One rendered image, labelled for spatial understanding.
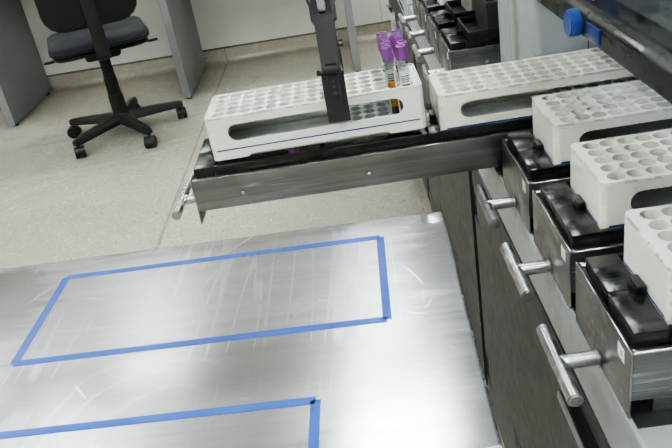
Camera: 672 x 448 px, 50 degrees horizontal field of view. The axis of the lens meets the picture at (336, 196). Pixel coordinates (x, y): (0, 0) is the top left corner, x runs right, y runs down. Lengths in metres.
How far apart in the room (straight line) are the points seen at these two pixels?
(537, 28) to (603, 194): 0.44
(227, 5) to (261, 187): 3.63
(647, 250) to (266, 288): 0.34
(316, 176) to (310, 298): 0.34
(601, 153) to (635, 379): 0.26
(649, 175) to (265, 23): 3.98
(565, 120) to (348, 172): 0.30
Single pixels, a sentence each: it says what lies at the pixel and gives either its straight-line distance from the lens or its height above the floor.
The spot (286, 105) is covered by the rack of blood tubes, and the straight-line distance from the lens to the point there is 0.98.
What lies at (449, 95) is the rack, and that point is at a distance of 0.98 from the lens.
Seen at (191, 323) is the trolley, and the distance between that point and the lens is 0.69.
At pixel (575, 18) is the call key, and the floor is 0.99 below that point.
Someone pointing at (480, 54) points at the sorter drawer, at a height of 0.79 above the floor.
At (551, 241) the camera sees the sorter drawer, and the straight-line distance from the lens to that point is 0.80.
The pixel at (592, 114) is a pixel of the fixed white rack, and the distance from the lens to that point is 0.89.
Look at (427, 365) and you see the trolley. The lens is 0.58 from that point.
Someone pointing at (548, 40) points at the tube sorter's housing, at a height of 0.88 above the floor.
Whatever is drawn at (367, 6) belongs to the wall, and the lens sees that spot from 4.58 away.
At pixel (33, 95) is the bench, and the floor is 0.07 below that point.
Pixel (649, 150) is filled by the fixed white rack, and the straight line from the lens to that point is 0.80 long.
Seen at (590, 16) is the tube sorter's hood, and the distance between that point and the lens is 0.80.
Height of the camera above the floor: 1.20
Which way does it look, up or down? 27 degrees down
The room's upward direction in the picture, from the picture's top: 10 degrees counter-clockwise
